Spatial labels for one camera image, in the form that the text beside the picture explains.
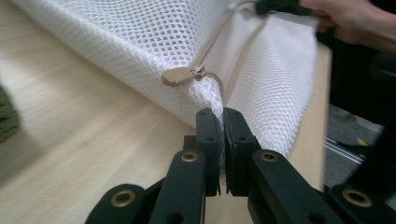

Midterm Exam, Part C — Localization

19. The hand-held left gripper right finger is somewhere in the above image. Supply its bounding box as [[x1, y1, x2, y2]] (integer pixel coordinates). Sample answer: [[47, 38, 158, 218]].
[[222, 106, 263, 198]]

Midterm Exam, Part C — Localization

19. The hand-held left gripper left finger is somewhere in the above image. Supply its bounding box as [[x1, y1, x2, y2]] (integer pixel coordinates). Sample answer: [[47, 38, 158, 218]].
[[195, 106, 224, 198]]

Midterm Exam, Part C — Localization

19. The white mesh laundry bag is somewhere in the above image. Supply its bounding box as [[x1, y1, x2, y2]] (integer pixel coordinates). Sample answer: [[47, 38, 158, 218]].
[[8, 0, 321, 158]]

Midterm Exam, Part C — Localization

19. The green woven basket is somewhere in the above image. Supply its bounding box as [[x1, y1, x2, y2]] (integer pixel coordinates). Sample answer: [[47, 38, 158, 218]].
[[0, 85, 21, 144]]

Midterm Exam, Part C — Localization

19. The metal floor rail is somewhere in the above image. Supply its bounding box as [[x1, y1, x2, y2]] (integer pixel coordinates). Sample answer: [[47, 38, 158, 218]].
[[322, 135, 366, 165]]

